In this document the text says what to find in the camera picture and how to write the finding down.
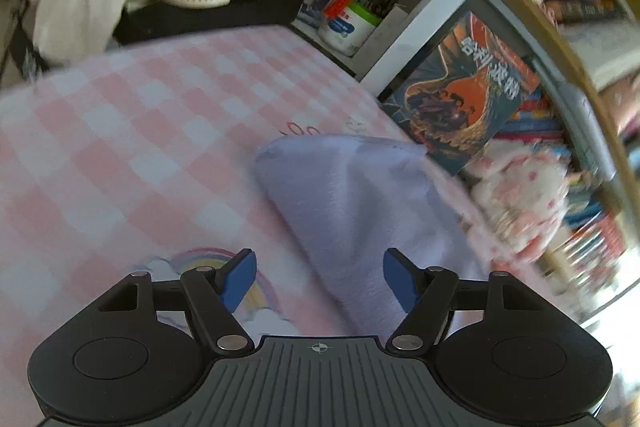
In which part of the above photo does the pink and purple sweater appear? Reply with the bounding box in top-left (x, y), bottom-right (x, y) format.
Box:
top-left (252, 133), bottom-right (566, 338)

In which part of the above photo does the pink checkered table cloth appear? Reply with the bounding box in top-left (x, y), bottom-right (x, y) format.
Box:
top-left (1, 27), bottom-right (402, 426)

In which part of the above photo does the illustrated orange cover book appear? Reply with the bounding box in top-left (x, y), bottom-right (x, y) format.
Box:
top-left (382, 12), bottom-right (539, 174)

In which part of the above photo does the white pen holder cup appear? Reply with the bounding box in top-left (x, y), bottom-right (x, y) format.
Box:
top-left (318, 2), bottom-right (382, 57)

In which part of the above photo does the white wooden bookshelf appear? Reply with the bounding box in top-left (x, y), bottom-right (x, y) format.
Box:
top-left (293, 0), bottom-right (639, 326)

